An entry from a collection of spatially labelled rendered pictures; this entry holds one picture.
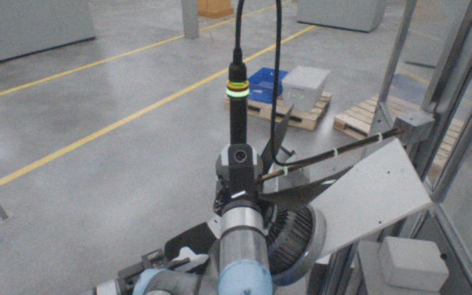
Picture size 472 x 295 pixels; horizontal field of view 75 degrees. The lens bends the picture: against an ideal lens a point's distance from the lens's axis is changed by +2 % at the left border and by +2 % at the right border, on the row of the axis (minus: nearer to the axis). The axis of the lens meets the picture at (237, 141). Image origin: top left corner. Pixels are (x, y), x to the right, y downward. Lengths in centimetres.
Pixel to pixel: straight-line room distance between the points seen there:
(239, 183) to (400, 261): 77
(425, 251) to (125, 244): 190
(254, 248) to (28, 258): 231
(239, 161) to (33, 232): 242
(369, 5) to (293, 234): 700
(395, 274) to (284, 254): 43
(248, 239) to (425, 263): 84
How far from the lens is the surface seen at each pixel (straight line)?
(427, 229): 147
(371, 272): 128
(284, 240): 91
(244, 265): 46
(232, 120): 62
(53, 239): 272
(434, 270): 124
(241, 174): 55
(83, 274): 242
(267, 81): 431
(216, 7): 873
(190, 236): 104
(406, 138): 108
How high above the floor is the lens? 186
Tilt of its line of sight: 34 degrees down
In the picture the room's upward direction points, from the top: straight up
